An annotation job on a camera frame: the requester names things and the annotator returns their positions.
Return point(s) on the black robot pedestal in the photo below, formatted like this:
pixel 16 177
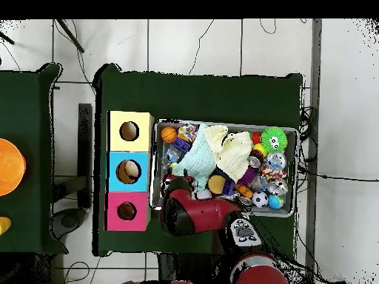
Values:
pixel 189 269

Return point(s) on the orange bowl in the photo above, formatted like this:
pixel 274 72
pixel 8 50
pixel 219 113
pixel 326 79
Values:
pixel 10 167

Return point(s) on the green spiky ball with eyes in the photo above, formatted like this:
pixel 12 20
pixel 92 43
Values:
pixel 268 137

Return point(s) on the orange toy basketball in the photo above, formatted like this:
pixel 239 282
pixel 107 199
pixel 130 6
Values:
pixel 169 135

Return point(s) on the shallow metal mesh bin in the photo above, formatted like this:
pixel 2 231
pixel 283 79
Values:
pixel 291 177

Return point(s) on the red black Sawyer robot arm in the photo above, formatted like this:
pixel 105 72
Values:
pixel 207 213

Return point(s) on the white toy baseball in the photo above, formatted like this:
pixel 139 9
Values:
pixel 204 194

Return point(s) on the wooden box with three holes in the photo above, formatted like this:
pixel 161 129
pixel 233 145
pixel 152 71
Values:
pixel 118 183

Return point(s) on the purple plastic toy block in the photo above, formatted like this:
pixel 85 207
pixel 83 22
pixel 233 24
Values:
pixel 182 145

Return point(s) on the mint green cloth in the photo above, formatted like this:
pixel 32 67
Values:
pixel 198 165

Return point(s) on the small yellow duck plush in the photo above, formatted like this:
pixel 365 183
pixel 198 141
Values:
pixel 173 165

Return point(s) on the crushed clear water bottle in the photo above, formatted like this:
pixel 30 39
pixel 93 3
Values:
pixel 170 156

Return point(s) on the cream yellow cloth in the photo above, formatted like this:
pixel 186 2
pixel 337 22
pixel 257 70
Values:
pixel 234 153

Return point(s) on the dark green table cloth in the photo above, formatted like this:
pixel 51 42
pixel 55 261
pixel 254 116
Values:
pixel 26 106
pixel 207 97

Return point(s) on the black tripod leg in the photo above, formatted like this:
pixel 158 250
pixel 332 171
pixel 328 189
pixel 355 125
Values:
pixel 71 36
pixel 7 39

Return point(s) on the small toy soccer ball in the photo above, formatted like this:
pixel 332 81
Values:
pixel 260 199

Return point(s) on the black upright panel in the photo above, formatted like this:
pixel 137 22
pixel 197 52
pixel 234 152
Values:
pixel 85 148

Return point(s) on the small yellow object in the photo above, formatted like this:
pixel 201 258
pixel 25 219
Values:
pixel 4 225

